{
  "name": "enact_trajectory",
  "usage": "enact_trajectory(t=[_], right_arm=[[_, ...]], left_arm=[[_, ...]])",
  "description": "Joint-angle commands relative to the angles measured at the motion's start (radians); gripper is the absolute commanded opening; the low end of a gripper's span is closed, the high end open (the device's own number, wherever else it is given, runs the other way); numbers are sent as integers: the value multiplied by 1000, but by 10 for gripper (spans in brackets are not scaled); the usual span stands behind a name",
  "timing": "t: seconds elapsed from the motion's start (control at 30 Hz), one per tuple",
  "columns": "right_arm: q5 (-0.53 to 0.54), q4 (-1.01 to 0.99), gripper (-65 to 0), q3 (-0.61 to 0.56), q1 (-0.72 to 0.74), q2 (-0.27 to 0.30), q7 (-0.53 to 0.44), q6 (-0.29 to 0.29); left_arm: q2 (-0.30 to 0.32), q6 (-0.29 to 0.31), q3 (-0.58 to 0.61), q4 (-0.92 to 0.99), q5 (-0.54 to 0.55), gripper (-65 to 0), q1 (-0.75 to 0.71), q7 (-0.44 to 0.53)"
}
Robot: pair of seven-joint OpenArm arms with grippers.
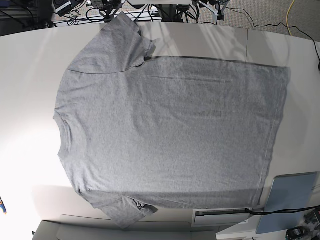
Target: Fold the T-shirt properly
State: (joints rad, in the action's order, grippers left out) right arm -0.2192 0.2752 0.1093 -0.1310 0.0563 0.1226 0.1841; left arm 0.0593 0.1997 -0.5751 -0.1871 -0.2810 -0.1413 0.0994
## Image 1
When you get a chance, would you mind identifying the grey T-shirt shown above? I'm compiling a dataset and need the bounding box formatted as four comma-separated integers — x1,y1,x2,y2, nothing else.
53,13,290,229

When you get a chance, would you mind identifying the central black stand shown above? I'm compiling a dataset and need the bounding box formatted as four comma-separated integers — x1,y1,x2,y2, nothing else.
152,4,190,23

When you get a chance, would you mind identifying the blue-grey board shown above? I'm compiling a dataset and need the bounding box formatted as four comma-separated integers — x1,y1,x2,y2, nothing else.
255,172,317,235

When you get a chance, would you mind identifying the black device bottom right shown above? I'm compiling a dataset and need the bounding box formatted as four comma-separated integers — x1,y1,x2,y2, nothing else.
285,226,308,240

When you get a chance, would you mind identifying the blue orange tool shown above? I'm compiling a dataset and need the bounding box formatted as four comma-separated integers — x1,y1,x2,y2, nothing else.
0,197,7,215

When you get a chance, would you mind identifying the white cable tray box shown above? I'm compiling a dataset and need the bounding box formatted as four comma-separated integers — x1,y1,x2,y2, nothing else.
191,208,250,228

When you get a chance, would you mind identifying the black cable bottom right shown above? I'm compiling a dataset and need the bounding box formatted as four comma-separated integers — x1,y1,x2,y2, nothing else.
246,206,320,216

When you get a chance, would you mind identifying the black floor cable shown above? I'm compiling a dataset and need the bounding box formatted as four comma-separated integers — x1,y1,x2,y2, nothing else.
226,6,320,61

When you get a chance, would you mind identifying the yellow cable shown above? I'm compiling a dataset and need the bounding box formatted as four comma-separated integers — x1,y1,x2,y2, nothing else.
286,0,296,36

